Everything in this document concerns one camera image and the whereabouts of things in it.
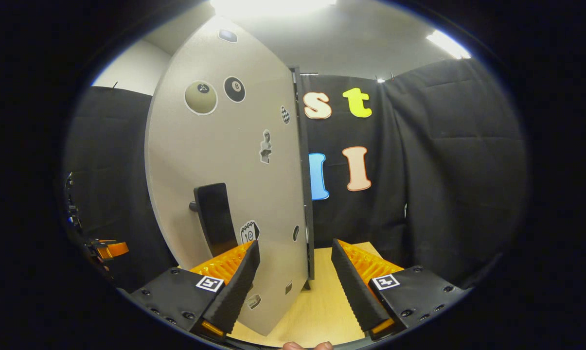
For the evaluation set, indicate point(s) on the light grey cabinet door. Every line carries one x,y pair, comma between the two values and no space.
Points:
224,146

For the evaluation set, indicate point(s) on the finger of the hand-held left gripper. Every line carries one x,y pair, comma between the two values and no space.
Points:
114,249

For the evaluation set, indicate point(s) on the black backdrop cloth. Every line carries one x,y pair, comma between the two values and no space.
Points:
443,170

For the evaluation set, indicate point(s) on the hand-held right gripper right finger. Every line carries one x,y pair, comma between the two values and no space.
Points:
353,296

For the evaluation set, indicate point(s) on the ceiling light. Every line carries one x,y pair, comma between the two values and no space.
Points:
273,7
448,44

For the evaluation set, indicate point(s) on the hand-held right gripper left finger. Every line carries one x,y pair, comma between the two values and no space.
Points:
237,296

